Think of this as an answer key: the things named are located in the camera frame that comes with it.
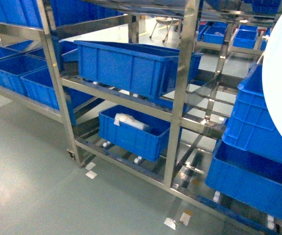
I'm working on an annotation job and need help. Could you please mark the white chair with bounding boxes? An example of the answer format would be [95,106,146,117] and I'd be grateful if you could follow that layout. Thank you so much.
[149,17,180,43]

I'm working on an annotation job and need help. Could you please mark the blue bin lower layer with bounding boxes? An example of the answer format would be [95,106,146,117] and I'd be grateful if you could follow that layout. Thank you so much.
[99,105,171,162]

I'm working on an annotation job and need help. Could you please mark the blue bin left shelf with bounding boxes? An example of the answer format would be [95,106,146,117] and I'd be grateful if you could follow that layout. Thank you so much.
[0,54,47,96]

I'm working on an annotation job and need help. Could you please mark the blue crate under target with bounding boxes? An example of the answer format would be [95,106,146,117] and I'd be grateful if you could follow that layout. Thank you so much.
[205,140,282,220]

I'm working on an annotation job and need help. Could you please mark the steel shelf cart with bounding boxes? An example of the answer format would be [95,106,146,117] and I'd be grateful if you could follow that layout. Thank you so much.
[37,0,280,235]

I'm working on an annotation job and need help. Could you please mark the blue bin layer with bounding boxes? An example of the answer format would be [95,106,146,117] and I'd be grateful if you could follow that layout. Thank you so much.
[75,40,179,99]
[99,105,171,162]

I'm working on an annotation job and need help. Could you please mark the large blue target crate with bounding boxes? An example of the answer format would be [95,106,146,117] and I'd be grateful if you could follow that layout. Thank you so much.
[222,64,282,164]

